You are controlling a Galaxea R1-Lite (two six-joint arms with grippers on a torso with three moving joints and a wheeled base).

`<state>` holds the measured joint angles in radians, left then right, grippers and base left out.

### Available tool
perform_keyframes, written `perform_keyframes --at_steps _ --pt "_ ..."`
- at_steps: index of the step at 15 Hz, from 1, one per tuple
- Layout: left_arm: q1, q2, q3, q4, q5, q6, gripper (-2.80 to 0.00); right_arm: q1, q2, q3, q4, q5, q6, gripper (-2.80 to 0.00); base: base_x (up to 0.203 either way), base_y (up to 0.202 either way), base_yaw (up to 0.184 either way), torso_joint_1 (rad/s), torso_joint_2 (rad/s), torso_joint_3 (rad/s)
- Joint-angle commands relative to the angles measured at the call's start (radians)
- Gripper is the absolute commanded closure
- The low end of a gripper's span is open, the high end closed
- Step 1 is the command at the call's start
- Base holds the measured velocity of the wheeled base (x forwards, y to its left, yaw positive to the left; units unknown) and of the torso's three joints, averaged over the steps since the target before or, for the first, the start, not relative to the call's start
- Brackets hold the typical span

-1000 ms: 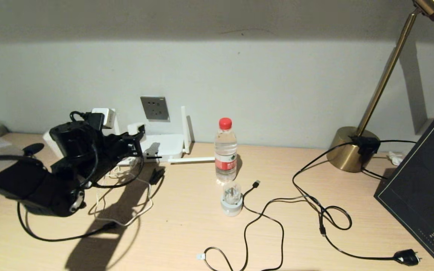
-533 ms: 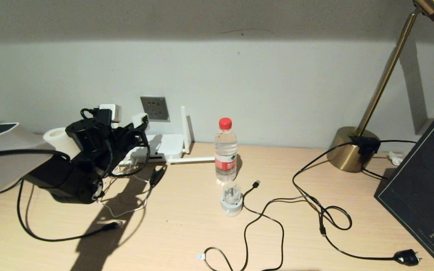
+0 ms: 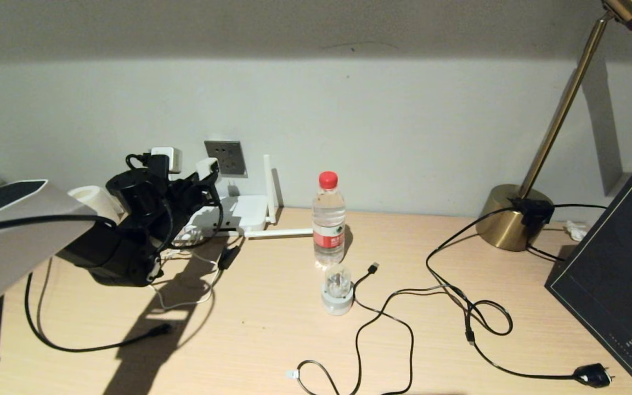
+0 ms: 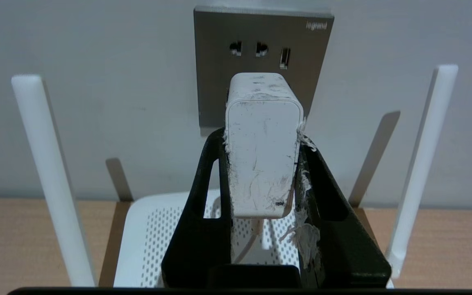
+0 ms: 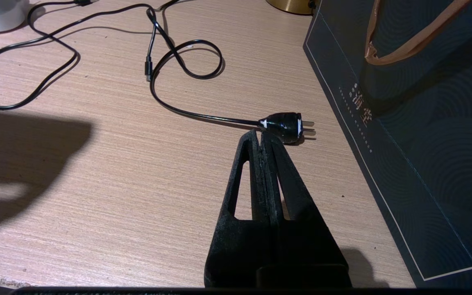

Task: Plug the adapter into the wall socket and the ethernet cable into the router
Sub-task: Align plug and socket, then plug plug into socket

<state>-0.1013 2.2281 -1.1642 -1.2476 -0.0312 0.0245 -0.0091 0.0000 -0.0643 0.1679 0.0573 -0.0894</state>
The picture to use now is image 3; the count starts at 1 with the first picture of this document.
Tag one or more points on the black box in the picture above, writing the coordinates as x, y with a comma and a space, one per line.
612, 263

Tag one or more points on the small black plastic clip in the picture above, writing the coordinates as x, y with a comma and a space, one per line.
229, 257

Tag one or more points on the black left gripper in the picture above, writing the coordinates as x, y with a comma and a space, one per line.
184, 197

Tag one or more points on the white wifi router with antennas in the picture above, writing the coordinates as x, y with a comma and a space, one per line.
253, 211

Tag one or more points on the black inline lamp switch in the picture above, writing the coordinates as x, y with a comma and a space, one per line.
534, 211

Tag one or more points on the grey wall power socket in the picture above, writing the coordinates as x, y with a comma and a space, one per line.
231, 159

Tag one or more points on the white crumpled wrapper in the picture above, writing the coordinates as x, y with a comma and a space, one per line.
575, 230

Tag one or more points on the clear water bottle red cap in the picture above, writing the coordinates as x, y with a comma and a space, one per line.
328, 219

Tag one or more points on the brass desk lamp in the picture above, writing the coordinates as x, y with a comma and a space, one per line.
505, 225

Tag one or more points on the white toilet paper roll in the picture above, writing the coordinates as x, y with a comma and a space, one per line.
94, 200

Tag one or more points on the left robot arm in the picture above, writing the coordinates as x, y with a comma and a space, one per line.
14, 247

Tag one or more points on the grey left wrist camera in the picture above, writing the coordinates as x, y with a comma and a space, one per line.
166, 159

